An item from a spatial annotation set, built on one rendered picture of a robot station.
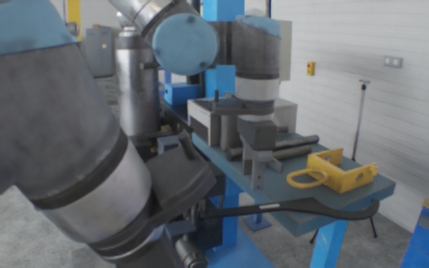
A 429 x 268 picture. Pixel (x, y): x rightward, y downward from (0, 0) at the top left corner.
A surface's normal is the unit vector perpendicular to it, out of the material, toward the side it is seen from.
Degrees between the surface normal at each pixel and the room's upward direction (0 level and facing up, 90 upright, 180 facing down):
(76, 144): 86
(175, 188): 25
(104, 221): 97
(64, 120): 86
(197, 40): 94
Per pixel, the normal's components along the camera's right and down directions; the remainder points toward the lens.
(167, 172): -0.30, -0.77
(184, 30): 0.00, 0.39
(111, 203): 0.65, 0.26
